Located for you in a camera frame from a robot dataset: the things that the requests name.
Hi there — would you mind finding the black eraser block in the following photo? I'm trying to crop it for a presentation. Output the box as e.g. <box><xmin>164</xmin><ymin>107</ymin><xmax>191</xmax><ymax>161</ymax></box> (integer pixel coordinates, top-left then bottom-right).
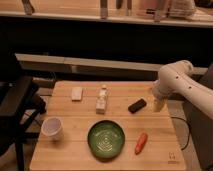
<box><xmin>128</xmin><ymin>99</ymin><xmax>147</xmax><ymax>114</ymax></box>

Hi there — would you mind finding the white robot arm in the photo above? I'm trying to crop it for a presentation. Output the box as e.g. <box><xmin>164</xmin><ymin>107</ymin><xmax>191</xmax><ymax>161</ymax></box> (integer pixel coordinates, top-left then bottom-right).
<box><xmin>152</xmin><ymin>60</ymin><xmax>213</xmax><ymax>120</ymax></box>

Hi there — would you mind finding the orange carrot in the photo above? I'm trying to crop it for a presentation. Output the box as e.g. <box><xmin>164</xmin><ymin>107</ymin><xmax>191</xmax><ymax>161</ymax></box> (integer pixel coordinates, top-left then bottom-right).
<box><xmin>135</xmin><ymin>133</ymin><xmax>148</xmax><ymax>155</ymax></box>

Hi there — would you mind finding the white small bottle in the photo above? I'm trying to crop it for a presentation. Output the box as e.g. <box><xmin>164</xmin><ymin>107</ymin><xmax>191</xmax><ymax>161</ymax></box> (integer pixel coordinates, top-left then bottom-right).
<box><xmin>96</xmin><ymin>85</ymin><xmax>108</xmax><ymax>114</ymax></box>

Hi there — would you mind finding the green round plate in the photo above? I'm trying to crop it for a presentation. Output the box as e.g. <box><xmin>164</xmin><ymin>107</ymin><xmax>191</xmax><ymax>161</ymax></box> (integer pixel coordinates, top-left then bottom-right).
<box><xmin>87</xmin><ymin>120</ymin><xmax>125</xmax><ymax>160</ymax></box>

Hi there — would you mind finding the white rectangular sponge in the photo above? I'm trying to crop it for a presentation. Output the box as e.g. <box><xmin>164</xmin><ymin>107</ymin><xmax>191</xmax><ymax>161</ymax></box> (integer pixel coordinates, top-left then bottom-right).
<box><xmin>71</xmin><ymin>87</ymin><xmax>83</xmax><ymax>101</ymax></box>

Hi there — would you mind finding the black cable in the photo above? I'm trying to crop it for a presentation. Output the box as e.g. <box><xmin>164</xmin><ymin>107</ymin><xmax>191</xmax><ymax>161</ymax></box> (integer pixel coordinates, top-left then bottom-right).
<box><xmin>172</xmin><ymin>115</ymin><xmax>192</xmax><ymax>151</ymax></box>

